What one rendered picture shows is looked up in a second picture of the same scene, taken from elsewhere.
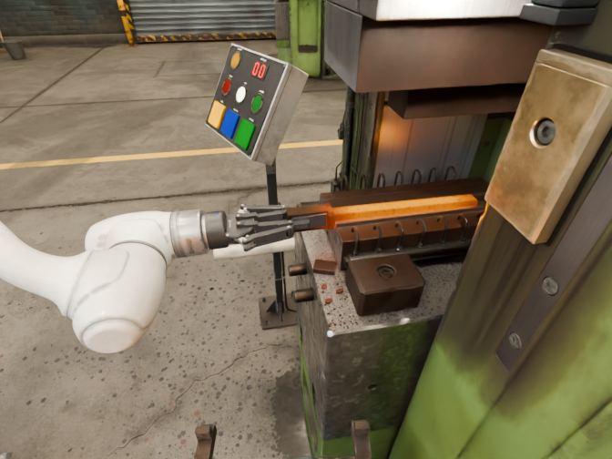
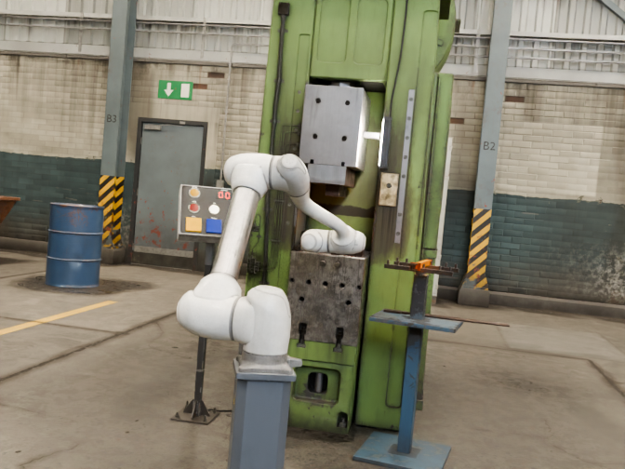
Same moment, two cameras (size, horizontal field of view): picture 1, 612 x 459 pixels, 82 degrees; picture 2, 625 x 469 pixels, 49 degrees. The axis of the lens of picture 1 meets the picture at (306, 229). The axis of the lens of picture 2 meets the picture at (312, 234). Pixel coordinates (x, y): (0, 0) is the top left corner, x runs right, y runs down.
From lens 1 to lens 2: 3.30 m
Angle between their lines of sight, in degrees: 72
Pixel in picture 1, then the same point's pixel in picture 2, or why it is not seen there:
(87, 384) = not seen: outside the picture
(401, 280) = not seen: hidden behind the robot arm
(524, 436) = (409, 255)
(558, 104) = (390, 180)
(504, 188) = (383, 199)
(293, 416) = (293, 431)
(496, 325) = (392, 234)
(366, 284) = not seen: hidden behind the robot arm
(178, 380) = (220, 457)
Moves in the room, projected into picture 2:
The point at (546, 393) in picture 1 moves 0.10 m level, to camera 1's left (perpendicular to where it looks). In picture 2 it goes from (408, 238) to (405, 238)
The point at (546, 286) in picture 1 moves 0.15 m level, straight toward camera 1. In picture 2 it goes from (399, 215) to (415, 217)
